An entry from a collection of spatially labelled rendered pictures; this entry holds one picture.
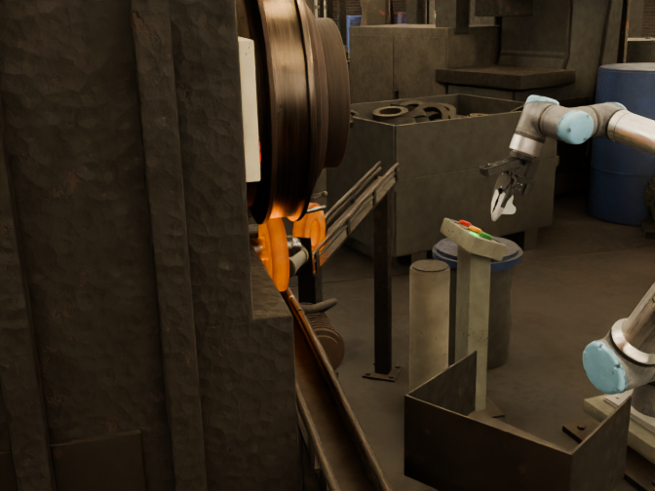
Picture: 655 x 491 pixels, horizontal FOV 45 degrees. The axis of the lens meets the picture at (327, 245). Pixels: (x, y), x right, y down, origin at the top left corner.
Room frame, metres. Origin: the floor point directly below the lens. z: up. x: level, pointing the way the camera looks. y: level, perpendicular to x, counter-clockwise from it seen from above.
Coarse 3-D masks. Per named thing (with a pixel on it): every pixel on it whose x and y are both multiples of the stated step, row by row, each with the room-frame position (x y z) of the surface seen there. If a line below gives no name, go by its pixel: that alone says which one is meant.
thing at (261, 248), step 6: (252, 240) 1.49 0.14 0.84; (258, 240) 1.49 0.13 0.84; (264, 240) 1.49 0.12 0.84; (288, 240) 1.49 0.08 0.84; (294, 240) 1.50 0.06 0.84; (258, 246) 1.47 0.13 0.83; (264, 246) 1.48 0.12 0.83; (288, 246) 1.49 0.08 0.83; (294, 246) 1.49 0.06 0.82; (300, 246) 1.50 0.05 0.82; (258, 252) 1.47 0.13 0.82; (264, 252) 1.48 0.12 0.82; (294, 252) 1.49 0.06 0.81; (264, 258) 1.48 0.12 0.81
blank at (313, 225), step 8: (304, 216) 1.95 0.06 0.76; (312, 216) 1.98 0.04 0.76; (320, 216) 2.03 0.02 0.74; (296, 224) 1.94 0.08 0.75; (304, 224) 1.93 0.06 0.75; (312, 224) 2.03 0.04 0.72; (320, 224) 2.03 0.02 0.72; (296, 232) 1.93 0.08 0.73; (304, 232) 1.93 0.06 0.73; (312, 232) 2.03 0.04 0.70; (320, 232) 2.03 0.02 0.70; (312, 240) 2.02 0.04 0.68; (320, 240) 2.02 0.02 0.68; (312, 248) 1.97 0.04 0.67
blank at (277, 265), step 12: (264, 228) 1.49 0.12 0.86; (276, 228) 1.46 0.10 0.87; (276, 240) 1.44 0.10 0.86; (276, 252) 1.43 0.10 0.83; (288, 252) 1.43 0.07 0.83; (264, 264) 1.52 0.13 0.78; (276, 264) 1.42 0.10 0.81; (288, 264) 1.43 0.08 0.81; (276, 276) 1.43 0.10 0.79; (288, 276) 1.43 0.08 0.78
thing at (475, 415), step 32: (448, 384) 1.15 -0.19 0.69; (416, 416) 1.05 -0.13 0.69; (448, 416) 1.01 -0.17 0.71; (480, 416) 1.20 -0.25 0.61; (608, 416) 0.99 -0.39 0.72; (416, 448) 1.05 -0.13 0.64; (448, 448) 1.01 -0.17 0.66; (480, 448) 0.98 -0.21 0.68; (512, 448) 0.95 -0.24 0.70; (544, 448) 0.92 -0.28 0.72; (576, 448) 0.91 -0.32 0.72; (608, 448) 0.99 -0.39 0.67; (448, 480) 1.01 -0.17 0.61; (480, 480) 0.98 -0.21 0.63; (512, 480) 0.95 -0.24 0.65; (544, 480) 0.92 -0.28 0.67; (576, 480) 0.91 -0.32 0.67; (608, 480) 1.00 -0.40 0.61
